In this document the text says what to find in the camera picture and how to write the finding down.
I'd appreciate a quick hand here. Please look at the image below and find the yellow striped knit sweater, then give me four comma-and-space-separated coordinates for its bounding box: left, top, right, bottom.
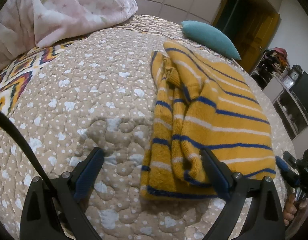
140, 40, 275, 200

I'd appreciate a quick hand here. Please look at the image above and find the pile of clothes on shelf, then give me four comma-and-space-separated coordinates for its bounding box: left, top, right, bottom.
266, 47, 290, 73

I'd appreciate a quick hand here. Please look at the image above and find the person's right hand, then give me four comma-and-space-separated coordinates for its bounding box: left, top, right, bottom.
283, 194, 307, 226

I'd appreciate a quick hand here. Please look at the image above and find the pink square alarm clock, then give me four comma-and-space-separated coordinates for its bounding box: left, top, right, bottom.
283, 76, 294, 89

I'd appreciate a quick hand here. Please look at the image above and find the black table clock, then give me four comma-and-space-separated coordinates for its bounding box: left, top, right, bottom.
289, 64, 303, 82

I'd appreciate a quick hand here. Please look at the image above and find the white shelf unit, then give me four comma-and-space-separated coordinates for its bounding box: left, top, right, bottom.
251, 50, 308, 158

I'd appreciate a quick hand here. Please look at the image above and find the colourful geometric patterned bedsheet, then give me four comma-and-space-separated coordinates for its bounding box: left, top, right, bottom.
0, 13, 207, 138

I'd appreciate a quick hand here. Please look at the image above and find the beige dotted quilted bedspread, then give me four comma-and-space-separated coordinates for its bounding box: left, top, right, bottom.
0, 26, 295, 240

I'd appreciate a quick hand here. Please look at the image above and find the brown wooden door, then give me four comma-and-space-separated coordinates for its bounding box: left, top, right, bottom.
212, 0, 281, 74

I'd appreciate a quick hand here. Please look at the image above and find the teal cushion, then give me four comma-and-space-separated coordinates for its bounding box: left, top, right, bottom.
181, 21, 241, 60

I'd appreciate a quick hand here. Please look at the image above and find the pink floral comforter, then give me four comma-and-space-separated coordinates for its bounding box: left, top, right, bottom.
0, 0, 138, 72

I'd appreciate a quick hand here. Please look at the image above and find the black cable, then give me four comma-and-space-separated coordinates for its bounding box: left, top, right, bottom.
0, 107, 55, 188

